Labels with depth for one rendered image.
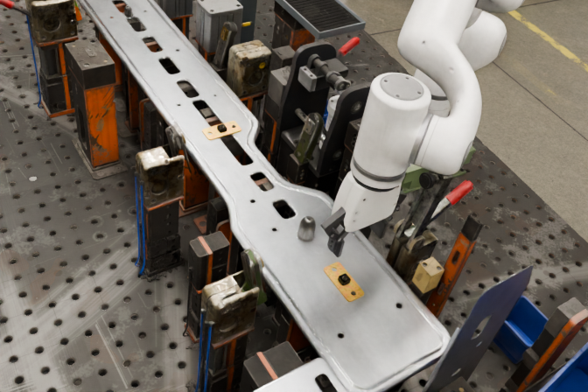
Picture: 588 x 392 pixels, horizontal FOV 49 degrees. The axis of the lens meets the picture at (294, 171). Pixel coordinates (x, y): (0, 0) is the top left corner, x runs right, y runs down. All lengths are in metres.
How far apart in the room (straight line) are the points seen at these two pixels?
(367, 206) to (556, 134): 2.64
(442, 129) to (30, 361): 0.95
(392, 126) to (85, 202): 1.01
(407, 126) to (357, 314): 0.40
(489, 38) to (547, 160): 1.82
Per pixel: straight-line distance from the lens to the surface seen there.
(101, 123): 1.69
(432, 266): 1.18
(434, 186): 1.15
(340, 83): 1.33
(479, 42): 1.62
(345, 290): 1.18
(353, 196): 0.98
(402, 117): 0.88
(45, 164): 1.83
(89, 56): 1.62
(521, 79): 3.92
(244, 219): 1.26
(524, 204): 1.96
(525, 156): 3.35
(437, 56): 0.97
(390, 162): 0.93
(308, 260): 1.21
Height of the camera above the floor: 1.93
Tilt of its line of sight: 43 degrees down
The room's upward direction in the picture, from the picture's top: 10 degrees clockwise
